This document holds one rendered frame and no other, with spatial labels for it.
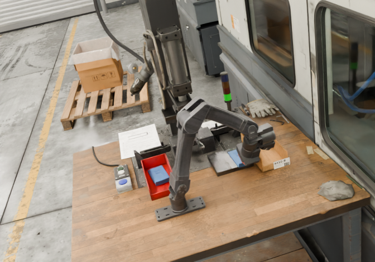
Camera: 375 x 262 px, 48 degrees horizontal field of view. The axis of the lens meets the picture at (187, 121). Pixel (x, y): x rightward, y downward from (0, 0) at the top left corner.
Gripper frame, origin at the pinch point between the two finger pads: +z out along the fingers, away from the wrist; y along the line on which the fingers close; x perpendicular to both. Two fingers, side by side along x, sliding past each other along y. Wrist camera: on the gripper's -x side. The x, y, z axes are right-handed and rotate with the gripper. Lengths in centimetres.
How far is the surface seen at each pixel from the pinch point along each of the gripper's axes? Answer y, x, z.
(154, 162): 20.6, 36.1, 13.1
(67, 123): 217, 97, 223
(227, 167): 1.9, 7.6, 3.3
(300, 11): 51, -46, -29
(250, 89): 92, -52, 79
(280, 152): 0.3, -16.8, 1.4
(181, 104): 32.6, 18.2, -9.3
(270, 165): -5.2, -8.9, -1.8
